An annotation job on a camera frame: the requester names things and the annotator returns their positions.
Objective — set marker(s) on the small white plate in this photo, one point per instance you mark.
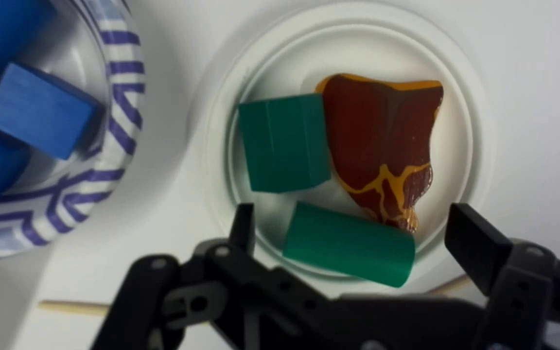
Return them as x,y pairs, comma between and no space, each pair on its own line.
260,64

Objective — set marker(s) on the thin wooden stick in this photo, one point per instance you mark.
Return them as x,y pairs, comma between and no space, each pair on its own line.
66,307

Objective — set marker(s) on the blue cuboid block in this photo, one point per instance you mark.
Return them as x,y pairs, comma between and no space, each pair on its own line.
39,109

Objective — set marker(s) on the green prism block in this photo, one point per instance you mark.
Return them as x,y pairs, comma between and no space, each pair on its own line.
282,142

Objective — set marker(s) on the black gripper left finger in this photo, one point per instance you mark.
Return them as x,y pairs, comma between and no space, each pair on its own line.
227,303

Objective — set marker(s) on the brown toy steak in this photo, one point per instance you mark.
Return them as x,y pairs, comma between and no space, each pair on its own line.
377,136

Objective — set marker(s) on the green cylinder block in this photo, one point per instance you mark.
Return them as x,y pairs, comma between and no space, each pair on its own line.
348,245

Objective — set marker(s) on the blue patterned paper plate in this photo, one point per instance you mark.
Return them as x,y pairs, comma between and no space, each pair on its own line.
120,109

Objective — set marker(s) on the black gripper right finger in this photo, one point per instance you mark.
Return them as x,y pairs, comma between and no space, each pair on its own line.
519,292

